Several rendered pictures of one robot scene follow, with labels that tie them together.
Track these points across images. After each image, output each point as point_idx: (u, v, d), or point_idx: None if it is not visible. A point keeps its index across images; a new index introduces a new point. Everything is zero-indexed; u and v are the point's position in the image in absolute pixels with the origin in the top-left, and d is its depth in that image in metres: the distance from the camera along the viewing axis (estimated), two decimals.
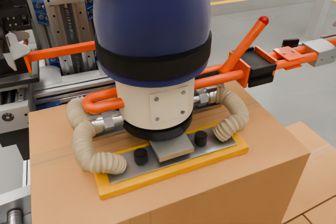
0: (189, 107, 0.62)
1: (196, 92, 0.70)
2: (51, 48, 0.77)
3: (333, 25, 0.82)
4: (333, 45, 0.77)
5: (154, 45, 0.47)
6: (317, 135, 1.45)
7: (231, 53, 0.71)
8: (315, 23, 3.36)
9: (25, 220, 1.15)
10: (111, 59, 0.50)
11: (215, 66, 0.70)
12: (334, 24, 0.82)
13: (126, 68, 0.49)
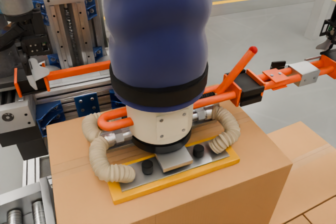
0: (189, 125, 0.73)
1: (194, 110, 0.80)
2: (67, 69, 0.87)
3: (316, 48, 0.93)
4: (315, 68, 0.87)
5: (160, 79, 0.57)
6: (317, 135, 1.45)
7: (225, 76, 0.82)
8: (315, 23, 3.36)
9: (25, 220, 1.15)
10: (124, 89, 0.60)
11: (211, 88, 0.80)
12: (317, 47, 0.93)
13: (137, 97, 0.59)
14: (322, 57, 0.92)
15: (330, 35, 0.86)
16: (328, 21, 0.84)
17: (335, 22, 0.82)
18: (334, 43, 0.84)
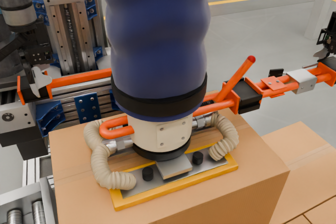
0: (188, 133, 0.75)
1: (194, 118, 0.82)
2: (69, 76, 0.89)
3: (314, 56, 0.95)
4: (312, 76, 0.89)
5: (160, 90, 0.59)
6: (317, 135, 1.45)
7: (224, 84, 0.83)
8: (315, 23, 3.36)
9: (25, 220, 1.15)
10: (125, 99, 0.62)
11: (210, 96, 0.82)
12: (315, 55, 0.94)
13: (138, 107, 0.61)
14: (319, 64, 0.94)
15: (327, 43, 0.88)
16: (324, 30, 0.85)
17: (332, 31, 0.83)
18: (331, 52, 0.85)
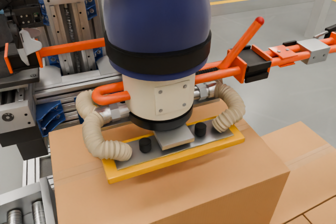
0: (190, 100, 0.68)
1: (196, 87, 0.75)
2: (61, 45, 0.83)
3: None
4: (325, 45, 0.82)
5: (159, 42, 0.52)
6: (317, 135, 1.45)
7: (229, 51, 0.76)
8: (315, 23, 3.36)
9: (25, 220, 1.15)
10: (120, 54, 0.55)
11: (214, 63, 0.75)
12: None
13: (134, 63, 0.54)
14: (331, 34, 0.87)
15: None
16: None
17: None
18: None
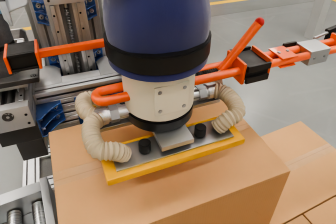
0: (190, 101, 0.67)
1: (196, 88, 0.75)
2: (60, 45, 0.82)
3: None
4: (325, 45, 0.82)
5: (159, 43, 0.52)
6: (317, 135, 1.45)
7: (229, 52, 0.76)
8: (315, 23, 3.36)
9: (25, 220, 1.15)
10: (119, 55, 0.55)
11: (214, 64, 0.75)
12: None
13: (133, 64, 0.54)
14: (332, 35, 0.87)
15: None
16: None
17: None
18: None
